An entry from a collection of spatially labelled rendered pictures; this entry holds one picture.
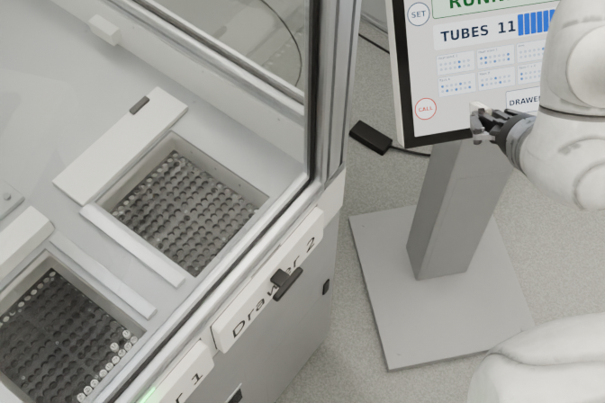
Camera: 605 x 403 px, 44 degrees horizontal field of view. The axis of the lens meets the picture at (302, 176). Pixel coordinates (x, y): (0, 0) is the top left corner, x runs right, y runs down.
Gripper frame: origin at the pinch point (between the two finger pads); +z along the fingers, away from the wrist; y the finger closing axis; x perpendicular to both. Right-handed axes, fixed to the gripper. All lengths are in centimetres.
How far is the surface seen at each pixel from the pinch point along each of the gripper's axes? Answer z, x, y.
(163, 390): -21, 30, 62
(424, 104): 3.5, -2.3, 9.1
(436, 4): 3.5, -19.6, 5.7
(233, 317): -12, 24, 49
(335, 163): -1.5, 4.2, 27.3
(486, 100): 3.6, -1.2, -2.6
